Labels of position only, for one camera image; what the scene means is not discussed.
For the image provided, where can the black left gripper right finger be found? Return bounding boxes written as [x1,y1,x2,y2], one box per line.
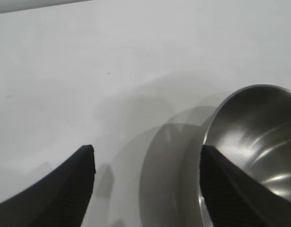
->
[200,144,291,227]

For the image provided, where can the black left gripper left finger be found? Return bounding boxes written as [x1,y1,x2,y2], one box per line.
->
[0,144,97,227]

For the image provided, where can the stainless steel mixing bowl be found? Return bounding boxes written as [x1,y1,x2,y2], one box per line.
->
[195,84,291,227]

